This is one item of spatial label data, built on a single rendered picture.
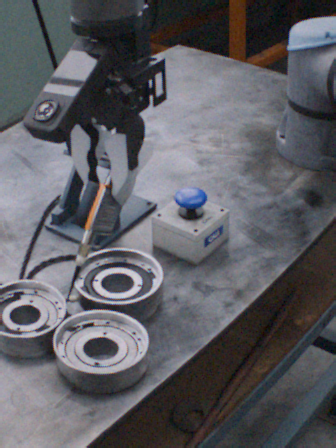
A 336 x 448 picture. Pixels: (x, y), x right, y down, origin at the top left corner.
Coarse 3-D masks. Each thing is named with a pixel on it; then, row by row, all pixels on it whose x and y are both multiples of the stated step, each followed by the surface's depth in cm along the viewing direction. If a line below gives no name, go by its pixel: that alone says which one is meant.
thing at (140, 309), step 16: (96, 256) 95; (112, 256) 96; (128, 256) 96; (144, 256) 95; (80, 272) 94; (112, 272) 94; (128, 272) 94; (160, 272) 92; (80, 288) 89; (96, 288) 91; (112, 288) 95; (128, 288) 95; (160, 288) 90; (80, 304) 90; (96, 304) 88; (112, 304) 87; (128, 304) 88; (144, 304) 89
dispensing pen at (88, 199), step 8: (88, 184) 80; (96, 184) 80; (104, 184) 81; (112, 184) 81; (88, 192) 80; (96, 192) 80; (88, 200) 80; (80, 208) 80; (88, 208) 80; (80, 216) 80; (88, 216) 80; (80, 224) 80; (88, 232) 81; (88, 240) 82; (80, 248) 82; (88, 248) 82; (80, 256) 82; (88, 256) 82; (80, 264) 82; (72, 280) 83; (72, 288) 83
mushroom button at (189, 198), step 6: (192, 186) 101; (180, 192) 100; (186, 192) 99; (192, 192) 99; (198, 192) 99; (204, 192) 100; (174, 198) 100; (180, 198) 99; (186, 198) 98; (192, 198) 98; (198, 198) 99; (204, 198) 99; (180, 204) 99; (186, 204) 98; (192, 204) 98; (198, 204) 98; (204, 204) 99; (186, 210) 101; (192, 210) 100
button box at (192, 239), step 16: (176, 208) 102; (208, 208) 102; (224, 208) 102; (160, 224) 100; (176, 224) 99; (192, 224) 99; (208, 224) 99; (224, 224) 102; (160, 240) 102; (176, 240) 100; (192, 240) 98; (208, 240) 100; (224, 240) 103; (176, 256) 101; (192, 256) 99
